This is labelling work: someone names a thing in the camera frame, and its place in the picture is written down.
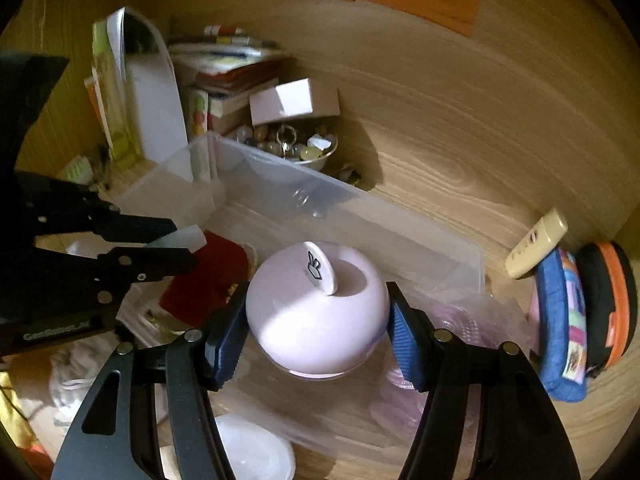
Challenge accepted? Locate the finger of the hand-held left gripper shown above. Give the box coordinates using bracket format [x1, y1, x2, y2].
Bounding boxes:
[100, 201, 179, 246]
[97, 246, 198, 286]

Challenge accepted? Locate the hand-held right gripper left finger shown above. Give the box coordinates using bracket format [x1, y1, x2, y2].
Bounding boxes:
[50, 281, 251, 480]

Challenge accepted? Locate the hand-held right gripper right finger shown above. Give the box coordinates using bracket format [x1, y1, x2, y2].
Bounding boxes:
[385, 281, 583, 480]

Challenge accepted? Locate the pale translucent plastic piece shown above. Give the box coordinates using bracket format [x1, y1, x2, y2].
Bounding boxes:
[145, 226, 207, 254]

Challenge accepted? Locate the pink round jar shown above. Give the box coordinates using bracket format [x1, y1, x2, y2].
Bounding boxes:
[245, 241, 391, 381]

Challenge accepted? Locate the clear plastic storage box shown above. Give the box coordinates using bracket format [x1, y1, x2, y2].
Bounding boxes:
[107, 132, 486, 461]

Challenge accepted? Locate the wooden desktop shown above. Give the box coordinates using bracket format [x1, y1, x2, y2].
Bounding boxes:
[15, 60, 637, 480]

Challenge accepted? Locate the red cloth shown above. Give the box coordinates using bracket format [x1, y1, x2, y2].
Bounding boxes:
[160, 230, 251, 322]

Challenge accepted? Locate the pink plastic bag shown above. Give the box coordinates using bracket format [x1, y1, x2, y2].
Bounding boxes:
[370, 290, 536, 441]

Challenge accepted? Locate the green paper slip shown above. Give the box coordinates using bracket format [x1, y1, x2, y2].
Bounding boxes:
[62, 155, 96, 184]

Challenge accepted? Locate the orange yellow clothing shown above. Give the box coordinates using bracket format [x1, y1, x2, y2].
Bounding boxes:
[0, 355, 56, 467]

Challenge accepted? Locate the white round lid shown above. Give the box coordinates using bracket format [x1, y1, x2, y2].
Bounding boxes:
[212, 414, 297, 480]

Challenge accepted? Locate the white standing folder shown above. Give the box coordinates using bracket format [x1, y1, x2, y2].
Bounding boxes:
[122, 7, 196, 183]

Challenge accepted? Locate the pink flat case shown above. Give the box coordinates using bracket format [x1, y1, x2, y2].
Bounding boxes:
[526, 280, 544, 357]

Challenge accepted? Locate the orange thin book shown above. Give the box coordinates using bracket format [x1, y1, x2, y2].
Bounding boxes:
[84, 76, 108, 132]

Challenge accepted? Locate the green white book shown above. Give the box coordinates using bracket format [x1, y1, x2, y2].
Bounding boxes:
[91, 7, 142, 162]

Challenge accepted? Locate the blue patchwork pouch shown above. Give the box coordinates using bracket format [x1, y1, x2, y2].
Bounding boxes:
[534, 247, 592, 404]

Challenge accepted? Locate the cream lotion bottle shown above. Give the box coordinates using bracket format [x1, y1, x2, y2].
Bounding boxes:
[505, 207, 569, 280]

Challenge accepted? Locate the stack of books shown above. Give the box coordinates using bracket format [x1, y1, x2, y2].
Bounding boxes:
[170, 35, 296, 137]

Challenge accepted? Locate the bowl of trinkets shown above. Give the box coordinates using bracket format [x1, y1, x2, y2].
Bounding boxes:
[235, 120, 340, 173]

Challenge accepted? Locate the small trinket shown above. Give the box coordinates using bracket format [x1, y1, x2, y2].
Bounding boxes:
[340, 162, 367, 187]

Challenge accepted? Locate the black orange zip case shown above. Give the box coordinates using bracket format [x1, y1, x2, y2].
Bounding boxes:
[575, 241, 639, 379]

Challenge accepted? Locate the small white cardboard box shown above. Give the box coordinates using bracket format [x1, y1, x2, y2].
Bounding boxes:
[249, 77, 341, 127]

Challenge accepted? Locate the red white marker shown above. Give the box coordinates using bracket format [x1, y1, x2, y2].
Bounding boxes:
[202, 25, 249, 44]

